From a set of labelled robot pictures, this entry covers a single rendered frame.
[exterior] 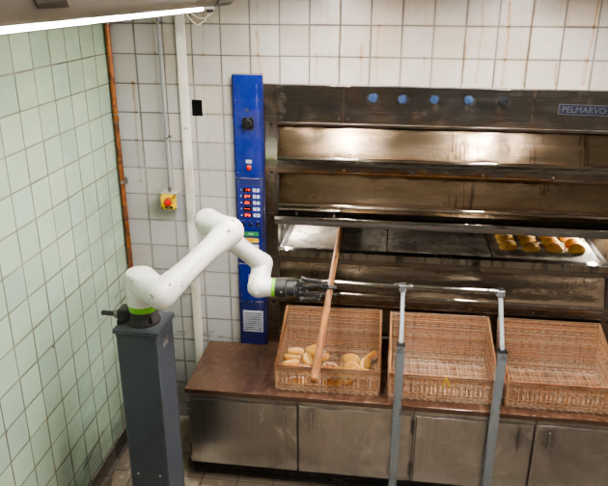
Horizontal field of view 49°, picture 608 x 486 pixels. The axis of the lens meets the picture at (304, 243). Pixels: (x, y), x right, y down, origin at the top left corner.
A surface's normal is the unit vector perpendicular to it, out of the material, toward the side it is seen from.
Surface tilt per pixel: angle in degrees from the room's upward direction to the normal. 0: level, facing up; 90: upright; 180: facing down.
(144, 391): 90
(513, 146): 70
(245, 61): 90
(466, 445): 90
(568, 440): 90
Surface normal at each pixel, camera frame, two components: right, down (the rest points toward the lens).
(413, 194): -0.12, 0.01
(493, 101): -0.13, 0.36
